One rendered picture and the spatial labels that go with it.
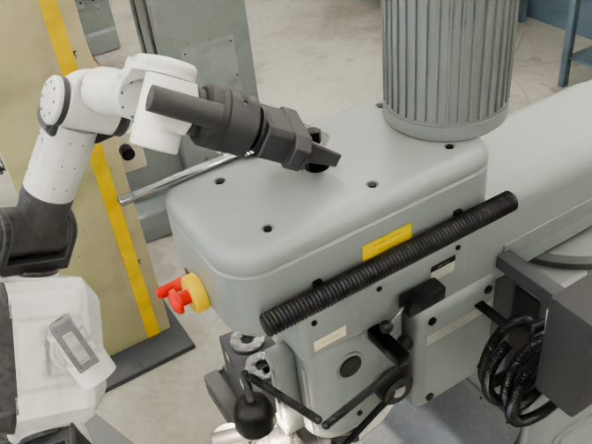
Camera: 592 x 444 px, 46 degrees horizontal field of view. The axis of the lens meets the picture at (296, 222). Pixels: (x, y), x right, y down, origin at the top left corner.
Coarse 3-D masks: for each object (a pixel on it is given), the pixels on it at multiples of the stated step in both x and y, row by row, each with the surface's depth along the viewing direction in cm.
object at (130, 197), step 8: (248, 152) 107; (208, 160) 107; (216, 160) 106; (224, 160) 106; (232, 160) 107; (192, 168) 105; (200, 168) 105; (208, 168) 105; (168, 176) 104; (176, 176) 104; (184, 176) 104; (192, 176) 104; (152, 184) 103; (160, 184) 103; (168, 184) 103; (136, 192) 102; (144, 192) 101; (152, 192) 102; (120, 200) 100; (128, 200) 100; (136, 200) 101
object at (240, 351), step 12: (228, 336) 180; (240, 336) 178; (264, 336) 179; (228, 348) 177; (240, 348) 174; (252, 348) 174; (264, 348) 175; (228, 360) 178; (240, 360) 173; (252, 360) 171; (264, 360) 171; (228, 372) 186; (240, 372) 170; (252, 372) 168; (240, 384) 172; (252, 384) 167; (276, 408) 171; (276, 420) 174
